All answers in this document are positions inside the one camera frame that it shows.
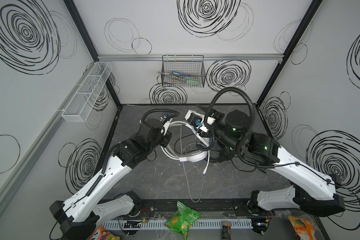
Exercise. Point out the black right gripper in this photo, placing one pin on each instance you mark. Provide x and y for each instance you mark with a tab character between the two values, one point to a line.
210	135

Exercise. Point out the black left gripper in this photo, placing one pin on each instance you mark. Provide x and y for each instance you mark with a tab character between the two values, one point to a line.
165	138

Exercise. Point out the white headphones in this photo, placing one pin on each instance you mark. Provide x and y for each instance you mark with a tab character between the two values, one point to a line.
188	156

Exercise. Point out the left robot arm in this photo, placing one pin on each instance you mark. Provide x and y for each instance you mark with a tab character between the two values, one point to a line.
80	215

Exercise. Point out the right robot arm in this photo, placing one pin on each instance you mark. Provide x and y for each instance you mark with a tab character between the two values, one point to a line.
301	174

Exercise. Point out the black blue headphones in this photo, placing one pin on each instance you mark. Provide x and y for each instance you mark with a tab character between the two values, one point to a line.
224	155

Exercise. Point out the green snack bag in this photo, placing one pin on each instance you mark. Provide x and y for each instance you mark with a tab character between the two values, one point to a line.
182	220

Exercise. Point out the colourful snack packet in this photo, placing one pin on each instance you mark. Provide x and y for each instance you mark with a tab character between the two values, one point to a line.
103	234

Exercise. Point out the dark can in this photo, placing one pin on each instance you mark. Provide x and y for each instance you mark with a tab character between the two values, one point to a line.
226	231

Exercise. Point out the orange snack bag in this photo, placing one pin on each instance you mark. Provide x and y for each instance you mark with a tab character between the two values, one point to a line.
304	229

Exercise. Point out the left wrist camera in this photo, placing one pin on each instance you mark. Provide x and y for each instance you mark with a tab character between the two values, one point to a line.
165	118

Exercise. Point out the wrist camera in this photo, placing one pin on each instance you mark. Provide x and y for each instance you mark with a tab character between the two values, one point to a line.
204	133
165	118

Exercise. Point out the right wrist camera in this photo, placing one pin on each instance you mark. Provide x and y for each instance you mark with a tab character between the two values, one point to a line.
204	133

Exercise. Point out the black wire basket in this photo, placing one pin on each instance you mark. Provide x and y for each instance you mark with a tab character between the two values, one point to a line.
185	74

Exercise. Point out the aluminium wall rail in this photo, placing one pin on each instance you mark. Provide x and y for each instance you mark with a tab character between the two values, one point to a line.
191	57

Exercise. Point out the clear wall shelf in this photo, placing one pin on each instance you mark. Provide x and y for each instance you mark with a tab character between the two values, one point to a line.
89	89

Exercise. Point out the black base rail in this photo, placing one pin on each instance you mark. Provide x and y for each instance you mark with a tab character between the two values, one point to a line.
237	207

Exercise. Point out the white slotted cable duct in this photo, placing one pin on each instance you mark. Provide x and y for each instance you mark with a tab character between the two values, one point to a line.
201	224

